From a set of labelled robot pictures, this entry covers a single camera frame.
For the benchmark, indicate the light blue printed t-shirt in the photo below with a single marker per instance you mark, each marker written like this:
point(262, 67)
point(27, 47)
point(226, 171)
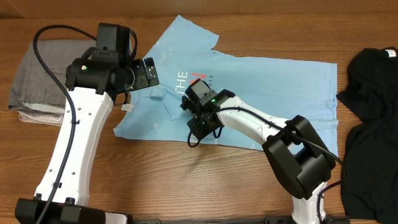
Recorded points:
point(281, 87)

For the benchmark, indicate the black garment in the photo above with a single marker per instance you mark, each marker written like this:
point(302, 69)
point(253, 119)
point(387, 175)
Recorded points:
point(369, 189)

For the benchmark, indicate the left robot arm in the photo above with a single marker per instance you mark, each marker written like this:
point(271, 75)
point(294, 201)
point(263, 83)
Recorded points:
point(93, 81)

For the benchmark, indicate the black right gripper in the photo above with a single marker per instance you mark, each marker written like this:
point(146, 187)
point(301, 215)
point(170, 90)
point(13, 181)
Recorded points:
point(201, 133)

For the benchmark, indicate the folded beige garment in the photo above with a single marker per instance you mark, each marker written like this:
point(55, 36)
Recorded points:
point(42, 117)

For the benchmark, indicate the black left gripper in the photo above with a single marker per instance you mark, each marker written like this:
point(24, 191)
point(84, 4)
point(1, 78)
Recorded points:
point(142, 79)

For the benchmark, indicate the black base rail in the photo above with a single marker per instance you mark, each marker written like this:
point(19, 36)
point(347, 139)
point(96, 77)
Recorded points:
point(217, 221)

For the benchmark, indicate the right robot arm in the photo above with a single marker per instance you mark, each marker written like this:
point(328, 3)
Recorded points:
point(298, 157)

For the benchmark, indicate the folded grey trousers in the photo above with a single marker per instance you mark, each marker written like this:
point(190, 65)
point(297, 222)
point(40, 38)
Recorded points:
point(32, 88)

